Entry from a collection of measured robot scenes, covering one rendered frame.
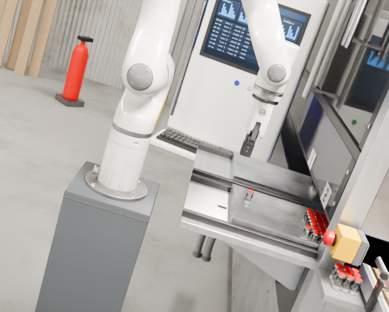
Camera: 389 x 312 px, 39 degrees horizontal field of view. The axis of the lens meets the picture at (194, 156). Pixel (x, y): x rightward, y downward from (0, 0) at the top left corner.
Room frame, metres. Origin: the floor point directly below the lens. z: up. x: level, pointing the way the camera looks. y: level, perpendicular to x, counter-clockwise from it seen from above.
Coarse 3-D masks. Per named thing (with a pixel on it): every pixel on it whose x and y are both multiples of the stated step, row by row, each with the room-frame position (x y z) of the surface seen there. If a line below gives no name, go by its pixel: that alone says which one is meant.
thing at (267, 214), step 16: (240, 192) 1.68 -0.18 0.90; (256, 192) 1.68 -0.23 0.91; (240, 208) 1.58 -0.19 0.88; (256, 208) 1.62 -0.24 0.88; (272, 208) 1.66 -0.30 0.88; (288, 208) 1.68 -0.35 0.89; (304, 208) 1.68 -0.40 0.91; (240, 224) 1.42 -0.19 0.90; (256, 224) 1.50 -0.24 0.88; (272, 224) 1.54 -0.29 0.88; (288, 224) 1.58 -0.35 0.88; (288, 240) 1.42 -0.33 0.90; (304, 240) 1.43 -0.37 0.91
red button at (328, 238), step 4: (328, 232) 1.30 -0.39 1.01; (332, 232) 1.30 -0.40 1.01; (324, 236) 1.30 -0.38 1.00; (328, 236) 1.29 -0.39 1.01; (332, 236) 1.29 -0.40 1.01; (324, 240) 1.29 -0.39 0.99; (328, 240) 1.29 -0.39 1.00; (332, 240) 1.29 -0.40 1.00; (324, 244) 1.29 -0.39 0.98; (328, 244) 1.29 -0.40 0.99
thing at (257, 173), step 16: (240, 160) 2.02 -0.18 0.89; (256, 160) 2.02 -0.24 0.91; (240, 176) 1.86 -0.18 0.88; (256, 176) 1.92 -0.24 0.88; (272, 176) 1.97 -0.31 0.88; (288, 176) 2.02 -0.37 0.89; (304, 176) 2.02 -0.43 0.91; (272, 192) 1.76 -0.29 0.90; (288, 192) 1.86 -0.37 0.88; (304, 192) 1.92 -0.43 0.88; (320, 208) 1.77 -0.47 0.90
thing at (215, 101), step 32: (224, 0) 2.39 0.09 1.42; (288, 0) 2.35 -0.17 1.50; (320, 0) 2.34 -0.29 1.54; (224, 32) 2.38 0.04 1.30; (288, 32) 2.34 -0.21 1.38; (192, 64) 2.40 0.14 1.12; (224, 64) 2.38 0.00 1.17; (256, 64) 2.36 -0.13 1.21; (192, 96) 2.40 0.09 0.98; (224, 96) 2.37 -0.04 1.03; (288, 96) 2.33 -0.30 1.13; (192, 128) 2.39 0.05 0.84; (224, 128) 2.37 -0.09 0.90
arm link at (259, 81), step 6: (288, 42) 1.46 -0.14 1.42; (288, 48) 1.44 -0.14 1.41; (294, 48) 1.44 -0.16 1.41; (294, 54) 1.45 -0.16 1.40; (294, 60) 1.46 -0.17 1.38; (258, 72) 1.47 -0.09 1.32; (258, 78) 1.46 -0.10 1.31; (258, 84) 1.45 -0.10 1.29; (264, 84) 1.44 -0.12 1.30; (270, 90) 1.44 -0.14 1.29; (276, 90) 1.44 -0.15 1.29; (282, 90) 1.45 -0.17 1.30
